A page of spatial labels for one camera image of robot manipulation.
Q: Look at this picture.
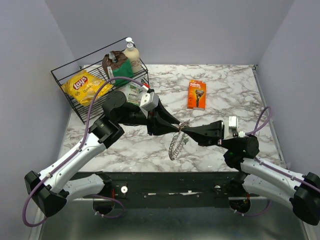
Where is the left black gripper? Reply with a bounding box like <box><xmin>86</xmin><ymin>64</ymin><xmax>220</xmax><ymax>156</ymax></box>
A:
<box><xmin>117</xmin><ymin>97</ymin><xmax>181</xmax><ymax>136</ymax></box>

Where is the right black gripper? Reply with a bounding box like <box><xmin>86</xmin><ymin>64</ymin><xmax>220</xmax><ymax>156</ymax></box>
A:
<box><xmin>181</xmin><ymin>119</ymin><xmax>236</xmax><ymax>151</ymax></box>

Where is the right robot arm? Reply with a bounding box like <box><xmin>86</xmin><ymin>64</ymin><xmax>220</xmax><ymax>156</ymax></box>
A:
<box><xmin>181</xmin><ymin>116</ymin><xmax>320</xmax><ymax>226</ymax></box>

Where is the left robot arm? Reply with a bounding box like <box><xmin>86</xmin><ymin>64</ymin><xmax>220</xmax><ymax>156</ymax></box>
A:
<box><xmin>24</xmin><ymin>89</ymin><xmax>181</xmax><ymax>218</ymax></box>

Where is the orange Gillette razor box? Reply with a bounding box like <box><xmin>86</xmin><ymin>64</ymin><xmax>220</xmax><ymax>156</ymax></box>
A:
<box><xmin>187</xmin><ymin>79</ymin><xmax>207</xmax><ymax>110</ymax></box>

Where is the green and white packet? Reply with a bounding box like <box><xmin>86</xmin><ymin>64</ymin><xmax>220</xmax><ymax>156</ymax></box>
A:
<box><xmin>123</xmin><ymin>82</ymin><xmax>141</xmax><ymax>106</ymax></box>

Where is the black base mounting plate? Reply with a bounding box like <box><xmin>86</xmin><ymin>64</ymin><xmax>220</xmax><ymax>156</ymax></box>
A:
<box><xmin>51</xmin><ymin>171</ymin><xmax>293</xmax><ymax>210</ymax></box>

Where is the brown and green bag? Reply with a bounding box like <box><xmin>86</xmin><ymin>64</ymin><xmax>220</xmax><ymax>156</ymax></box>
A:
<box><xmin>102</xmin><ymin>51</ymin><xmax>134</xmax><ymax>79</ymax></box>

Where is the cream pump lotion bottle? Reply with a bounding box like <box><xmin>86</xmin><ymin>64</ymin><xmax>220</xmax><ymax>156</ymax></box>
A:
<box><xmin>123</xmin><ymin>37</ymin><xmax>141</xmax><ymax>74</ymax></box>

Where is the yellow Lays chips bag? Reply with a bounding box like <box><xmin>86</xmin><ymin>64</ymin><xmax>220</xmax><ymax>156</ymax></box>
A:
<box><xmin>61</xmin><ymin>70</ymin><xmax>105</xmax><ymax>107</ymax></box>

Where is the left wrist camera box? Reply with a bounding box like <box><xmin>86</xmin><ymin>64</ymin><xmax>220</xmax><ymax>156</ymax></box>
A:
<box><xmin>139</xmin><ymin>92</ymin><xmax>159</xmax><ymax>112</ymax></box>

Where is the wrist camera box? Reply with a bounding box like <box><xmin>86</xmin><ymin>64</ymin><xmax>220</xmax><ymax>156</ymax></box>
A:
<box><xmin>139</xmin><ymin>92</ymin><xmax>159</xmax><ymax>112</ymax></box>
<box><xmin>223</xmin><ymin>115</ymin><xmax>239</xmax><ymax>140</ymax></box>

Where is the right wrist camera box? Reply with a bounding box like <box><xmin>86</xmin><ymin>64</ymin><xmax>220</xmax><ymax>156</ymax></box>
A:
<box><xmin>223</xmin><ymin>115</ymin><xmax>239</xmax><ymax>140</ymax></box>

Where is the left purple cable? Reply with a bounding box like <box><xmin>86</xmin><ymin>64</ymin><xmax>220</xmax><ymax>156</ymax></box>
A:
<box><xmin>22</xmin><ymin>76</ymin><xmax>151</xmax><ymax>228</ymax></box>

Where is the black wire basket rack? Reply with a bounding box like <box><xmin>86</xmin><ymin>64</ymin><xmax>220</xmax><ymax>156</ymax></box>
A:
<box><xmin>50</xmin><ymin>37</ymin><xmax>150</xmax><ymax>125</ymax></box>

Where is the aluminium rail frame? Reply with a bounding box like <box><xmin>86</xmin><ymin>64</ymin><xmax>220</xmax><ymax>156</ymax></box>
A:
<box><xmin>28</xmin><ymin>178</ymin><xmax>307</xmax><ymax>240</ymax></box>

